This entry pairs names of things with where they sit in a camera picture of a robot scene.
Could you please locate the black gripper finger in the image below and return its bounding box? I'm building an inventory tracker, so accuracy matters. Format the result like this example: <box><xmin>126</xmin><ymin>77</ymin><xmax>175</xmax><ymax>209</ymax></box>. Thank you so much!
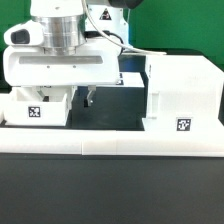
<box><xmin>84</xmin><ymin>85</ymin><xmax>96</xmax><ymax>107</ymax></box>
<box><xmin>36</xmin><ymin>87</ymin><xmax>49</xmax><ymax>102</ymax></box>

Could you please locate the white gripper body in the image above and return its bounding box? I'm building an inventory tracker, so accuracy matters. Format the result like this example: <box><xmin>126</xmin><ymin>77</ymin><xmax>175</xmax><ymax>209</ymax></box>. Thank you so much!
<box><xmin>3</xmin><ymin>21</ymin><xmax>119</xmax><ymax>86</ymax></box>

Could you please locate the white drawer box front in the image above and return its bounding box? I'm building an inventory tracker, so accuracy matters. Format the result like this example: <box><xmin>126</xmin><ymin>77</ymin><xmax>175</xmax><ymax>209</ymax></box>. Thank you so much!
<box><xmin>3</xmin><ymin>87</ymin><xmax>72</xmax><ymax>126</ymax></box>

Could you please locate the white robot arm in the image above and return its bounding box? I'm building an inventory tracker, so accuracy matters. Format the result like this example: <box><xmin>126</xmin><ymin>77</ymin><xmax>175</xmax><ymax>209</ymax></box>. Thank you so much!
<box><xmin>3</xmin><ymin>0</ymin><xmax>142</xmax><ymax>99</ymax></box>

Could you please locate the white drawer cabinet housing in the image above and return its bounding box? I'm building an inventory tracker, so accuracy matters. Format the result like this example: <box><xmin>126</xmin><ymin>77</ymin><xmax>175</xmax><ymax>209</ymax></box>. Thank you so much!
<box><xmin>142</xmin><ymin>55</ymin><xmax>224</xmax><ymax>132</ymax></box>

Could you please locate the white marker sheet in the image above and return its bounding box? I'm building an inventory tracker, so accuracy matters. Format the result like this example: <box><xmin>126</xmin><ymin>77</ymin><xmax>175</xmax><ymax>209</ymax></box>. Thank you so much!
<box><xmin>117</xmin><ymin>72</ymin><xmax>144</xmax><ymax>88</ymax></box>

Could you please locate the white obstacle fence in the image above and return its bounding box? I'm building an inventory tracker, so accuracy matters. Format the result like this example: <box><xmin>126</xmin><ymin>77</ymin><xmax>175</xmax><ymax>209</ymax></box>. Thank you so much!
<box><xmin>0</xmin><ymin>93</ymin><xmax>224</xmax><ymax>158</ymax></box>

